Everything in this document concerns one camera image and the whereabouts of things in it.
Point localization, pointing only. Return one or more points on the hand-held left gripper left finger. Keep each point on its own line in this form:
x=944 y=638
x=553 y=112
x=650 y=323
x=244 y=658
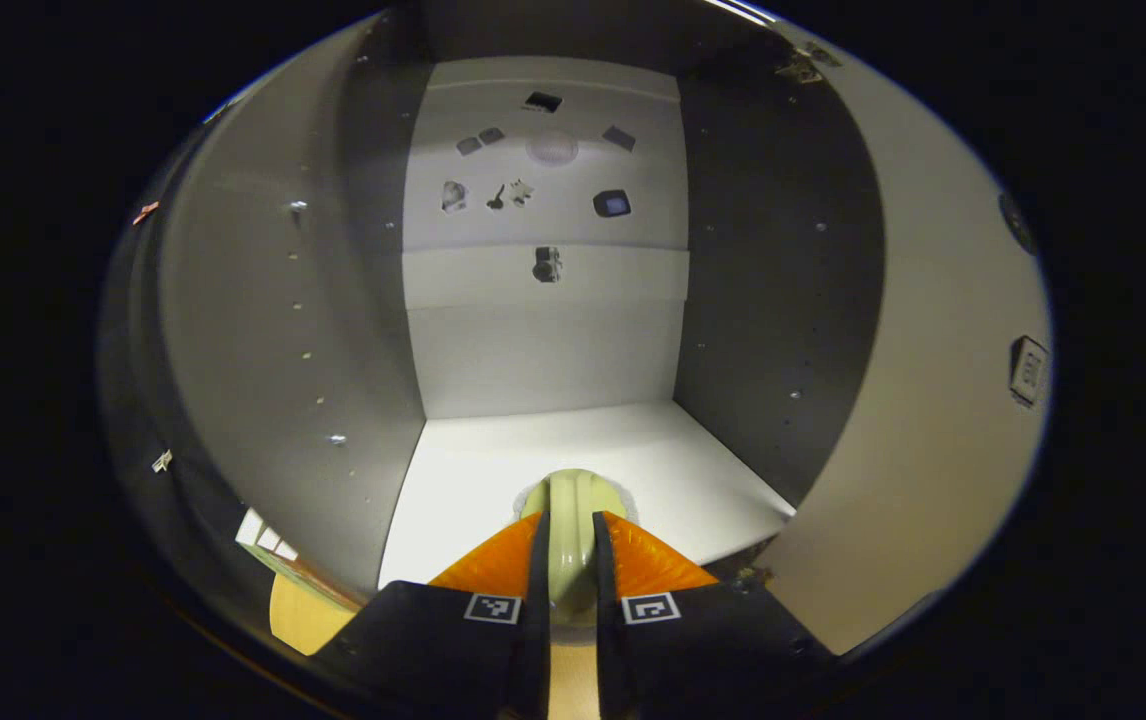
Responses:
x=433 y=650

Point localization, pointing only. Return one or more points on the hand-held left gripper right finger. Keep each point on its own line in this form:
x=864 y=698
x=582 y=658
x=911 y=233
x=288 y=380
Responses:
x=723 y=650

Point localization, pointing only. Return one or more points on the pale green bottle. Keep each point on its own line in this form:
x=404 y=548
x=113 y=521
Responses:
x=571 y=520

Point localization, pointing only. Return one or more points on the beige cabinet door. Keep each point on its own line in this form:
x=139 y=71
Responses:
x=933 y=450

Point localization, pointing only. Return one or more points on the dark grey cabinet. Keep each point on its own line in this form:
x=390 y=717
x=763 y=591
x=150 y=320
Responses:
x=533 y=350

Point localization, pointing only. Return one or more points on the metal door hinge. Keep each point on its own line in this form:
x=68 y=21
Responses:
x=751 y=578
x=803 y=65

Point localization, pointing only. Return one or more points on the brown book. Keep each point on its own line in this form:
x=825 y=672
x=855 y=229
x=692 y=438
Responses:
x=268 y=540

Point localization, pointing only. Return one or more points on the green book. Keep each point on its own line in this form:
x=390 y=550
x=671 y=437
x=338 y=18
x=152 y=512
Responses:
x=249 y=527

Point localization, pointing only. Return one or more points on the silver clip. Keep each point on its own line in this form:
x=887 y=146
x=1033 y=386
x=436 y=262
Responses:
x=162 y=461

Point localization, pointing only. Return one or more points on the ceiling light panel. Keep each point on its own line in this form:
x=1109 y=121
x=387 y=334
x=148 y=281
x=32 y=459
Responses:
x=743 y=10

